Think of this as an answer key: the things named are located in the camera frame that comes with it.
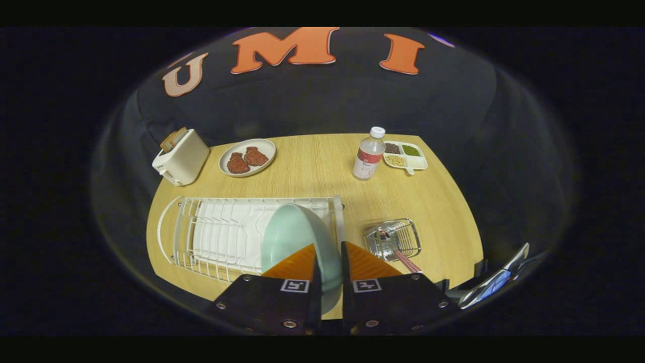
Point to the dark table edge bracket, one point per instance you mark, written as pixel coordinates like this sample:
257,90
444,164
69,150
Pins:
481,268

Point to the white drain tray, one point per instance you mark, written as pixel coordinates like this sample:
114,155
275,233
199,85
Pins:
227,237

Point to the brown meat patty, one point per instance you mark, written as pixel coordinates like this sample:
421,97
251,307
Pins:
256,157
238,164

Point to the beige plate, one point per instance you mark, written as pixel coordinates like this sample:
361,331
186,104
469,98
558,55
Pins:
267,148

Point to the light green plate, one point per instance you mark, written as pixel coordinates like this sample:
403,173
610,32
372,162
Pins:
292,232

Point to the clear plastic bottle red label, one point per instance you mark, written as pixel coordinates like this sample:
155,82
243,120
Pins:
368,159

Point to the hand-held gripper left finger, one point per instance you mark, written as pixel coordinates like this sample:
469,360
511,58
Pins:
267,302

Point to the toasted bread slice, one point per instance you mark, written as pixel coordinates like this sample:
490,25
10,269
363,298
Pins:
172,139

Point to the green beans pile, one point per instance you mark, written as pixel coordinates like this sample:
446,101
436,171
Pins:
410,150

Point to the yellow beans pile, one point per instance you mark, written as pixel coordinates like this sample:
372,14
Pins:
396,161

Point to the dark red beans pile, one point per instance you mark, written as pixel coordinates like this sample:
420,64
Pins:
392,148

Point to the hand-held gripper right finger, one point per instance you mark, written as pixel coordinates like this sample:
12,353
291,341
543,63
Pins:
393,302

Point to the white toaster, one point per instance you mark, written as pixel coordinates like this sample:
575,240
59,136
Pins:
184,159

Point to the white divided snack dish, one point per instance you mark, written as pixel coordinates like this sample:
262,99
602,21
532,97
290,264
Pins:
421,162

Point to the black backdrop cloth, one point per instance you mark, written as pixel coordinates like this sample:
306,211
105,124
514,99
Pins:
327,101

